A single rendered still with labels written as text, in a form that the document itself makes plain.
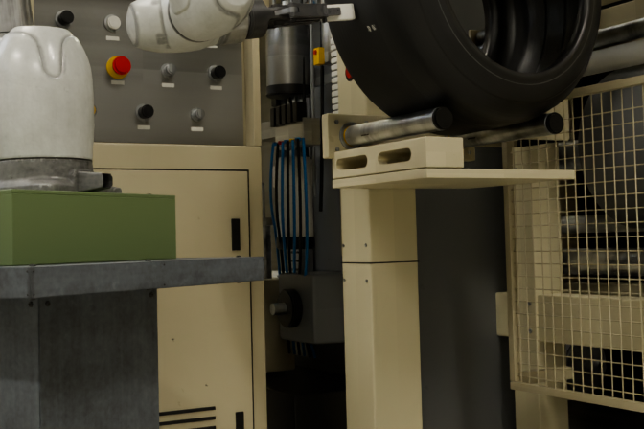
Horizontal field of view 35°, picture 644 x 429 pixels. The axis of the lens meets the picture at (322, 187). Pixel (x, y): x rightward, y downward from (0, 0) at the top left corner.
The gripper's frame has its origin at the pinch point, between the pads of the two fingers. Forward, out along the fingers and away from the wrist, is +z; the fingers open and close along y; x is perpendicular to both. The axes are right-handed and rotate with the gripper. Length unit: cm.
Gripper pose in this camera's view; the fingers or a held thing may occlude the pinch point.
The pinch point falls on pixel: (336, 12)
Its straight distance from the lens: 198.7
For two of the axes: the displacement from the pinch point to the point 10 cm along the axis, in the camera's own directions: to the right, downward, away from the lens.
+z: 8.6, -1.4, 4.9
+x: 1.4, 9.9, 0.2
